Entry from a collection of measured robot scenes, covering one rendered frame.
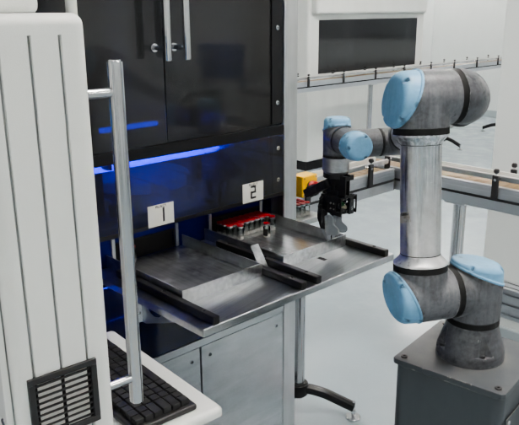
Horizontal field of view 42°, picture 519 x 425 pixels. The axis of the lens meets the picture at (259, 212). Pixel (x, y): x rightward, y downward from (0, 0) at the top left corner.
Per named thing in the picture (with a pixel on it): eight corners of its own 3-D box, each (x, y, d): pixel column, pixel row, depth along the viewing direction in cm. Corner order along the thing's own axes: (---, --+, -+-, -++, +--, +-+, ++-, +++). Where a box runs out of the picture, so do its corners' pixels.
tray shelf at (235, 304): (91, 278, 183) (90, 271, 183) (276, 223, 229) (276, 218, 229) (203, 337, 150) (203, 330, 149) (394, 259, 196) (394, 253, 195)
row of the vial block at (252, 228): (224, 239, 208) (224, 224, 206) (267, 226, 219) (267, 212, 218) (229, 240, 206) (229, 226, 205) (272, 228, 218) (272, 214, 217)
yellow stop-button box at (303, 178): (286, 194, 228) (286, 173, 226) (301, 190, 233) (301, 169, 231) (303, 198, 223) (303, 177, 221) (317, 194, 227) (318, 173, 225)
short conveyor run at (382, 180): (277, 227, 232) (277, 182, 227) (245, 217, 243) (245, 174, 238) (397, 190, 277) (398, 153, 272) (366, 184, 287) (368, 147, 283)
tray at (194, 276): (106, 267, 186) (105, 255, 185) (183, 244, 203) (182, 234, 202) (182, 304, 162) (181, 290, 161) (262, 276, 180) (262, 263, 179)
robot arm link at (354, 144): (386, 131, 174) (369, 124, 185) (346, 133, 171) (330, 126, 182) (386, 161, 177) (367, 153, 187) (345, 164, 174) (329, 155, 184)
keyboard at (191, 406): (44, 356, 154) (43, 346, 153) (100, 337, 163) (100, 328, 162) (134, 437, 125) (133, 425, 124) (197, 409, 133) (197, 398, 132)
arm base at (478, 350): (514, 351, 158) (518, 311, 155) (489, 377, 147) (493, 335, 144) (452, 332, 167) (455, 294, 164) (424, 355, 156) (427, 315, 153)
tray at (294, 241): (204, 239, 209) (203, 228, 208) (265, 221, 226) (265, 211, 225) (283, 268, 185) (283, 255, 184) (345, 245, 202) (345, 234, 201)
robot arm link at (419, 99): (466, 325, 146) (471, 66, 136) (402, 335, 142) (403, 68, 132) (436, 309, 158) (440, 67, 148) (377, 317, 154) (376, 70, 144)
